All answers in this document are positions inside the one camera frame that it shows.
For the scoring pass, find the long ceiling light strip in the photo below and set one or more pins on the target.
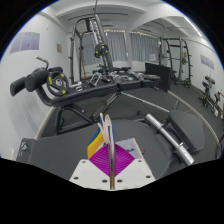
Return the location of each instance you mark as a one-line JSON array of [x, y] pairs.
[[193, 26]]

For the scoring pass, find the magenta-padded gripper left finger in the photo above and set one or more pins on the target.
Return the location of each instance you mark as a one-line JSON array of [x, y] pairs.
[[96, 166]]

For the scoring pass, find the white paper sign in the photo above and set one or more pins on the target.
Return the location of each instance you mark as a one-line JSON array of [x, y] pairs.
[[152, 57]]

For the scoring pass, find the small brown wall plaque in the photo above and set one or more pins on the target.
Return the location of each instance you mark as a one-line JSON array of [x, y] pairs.
[[59, 48]]

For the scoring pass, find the black flat panel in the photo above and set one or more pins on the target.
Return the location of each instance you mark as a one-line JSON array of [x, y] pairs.
[[158, 75]]

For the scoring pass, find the black yellow exercise machine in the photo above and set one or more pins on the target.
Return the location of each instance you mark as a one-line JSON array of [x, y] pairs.
[[208, 90]]

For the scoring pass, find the silver barbell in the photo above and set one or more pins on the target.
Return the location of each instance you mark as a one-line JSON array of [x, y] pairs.
[[166, 133]]

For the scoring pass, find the black squat rack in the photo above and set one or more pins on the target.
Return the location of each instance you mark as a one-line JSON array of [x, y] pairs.
[[181, 56]]

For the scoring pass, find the black yellow-marked weight plate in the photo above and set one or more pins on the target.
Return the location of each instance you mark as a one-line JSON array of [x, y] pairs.
[[98, 48], [63, 88]]

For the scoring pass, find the small purple wall poster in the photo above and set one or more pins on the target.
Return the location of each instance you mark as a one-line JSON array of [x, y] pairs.
[[207, 62]]

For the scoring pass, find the blue orange printed towel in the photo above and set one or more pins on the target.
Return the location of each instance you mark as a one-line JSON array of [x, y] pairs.
[[95, 143]]

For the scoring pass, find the grey window curtain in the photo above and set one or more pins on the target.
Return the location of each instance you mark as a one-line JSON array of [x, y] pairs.
[[118, 46], [143, 46]]

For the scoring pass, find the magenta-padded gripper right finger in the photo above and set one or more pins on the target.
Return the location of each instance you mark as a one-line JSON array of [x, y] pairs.
[[128, 166]]

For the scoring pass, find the black padded workout bench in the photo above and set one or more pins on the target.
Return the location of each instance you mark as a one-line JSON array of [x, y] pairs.
[[60, 150]]

